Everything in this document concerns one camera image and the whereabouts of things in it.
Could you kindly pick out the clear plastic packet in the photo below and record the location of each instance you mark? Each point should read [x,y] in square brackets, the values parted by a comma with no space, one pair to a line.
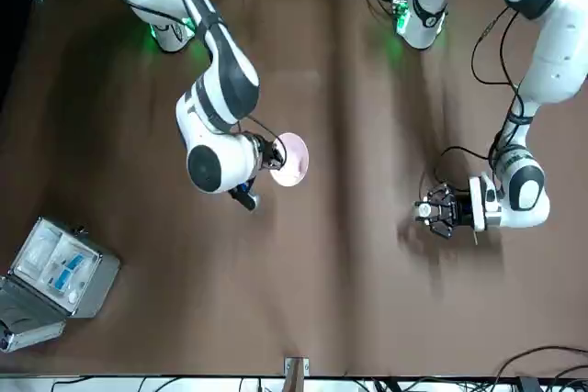
[39,249]

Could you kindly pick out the small white vitamin bottle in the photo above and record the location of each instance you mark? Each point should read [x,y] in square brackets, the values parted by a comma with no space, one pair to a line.
[421,211]

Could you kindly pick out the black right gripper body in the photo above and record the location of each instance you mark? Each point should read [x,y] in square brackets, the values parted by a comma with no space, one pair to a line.
[264,152]

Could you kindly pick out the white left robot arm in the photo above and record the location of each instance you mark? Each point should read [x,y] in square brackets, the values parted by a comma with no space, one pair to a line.
[556,66]

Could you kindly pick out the small white round container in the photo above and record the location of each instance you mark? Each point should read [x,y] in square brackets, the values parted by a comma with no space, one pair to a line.
[73,296]

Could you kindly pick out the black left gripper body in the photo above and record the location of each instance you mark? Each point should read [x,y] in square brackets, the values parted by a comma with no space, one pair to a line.
[461,211]

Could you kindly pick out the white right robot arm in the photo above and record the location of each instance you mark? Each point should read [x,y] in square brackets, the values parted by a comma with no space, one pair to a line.
[220,66]

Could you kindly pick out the blue white medicine sachet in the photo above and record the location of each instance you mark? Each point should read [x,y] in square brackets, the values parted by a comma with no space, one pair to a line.
[75,262]
[59,277]

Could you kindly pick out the open aluminium case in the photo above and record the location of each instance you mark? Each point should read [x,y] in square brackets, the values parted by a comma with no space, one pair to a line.
[92,291]

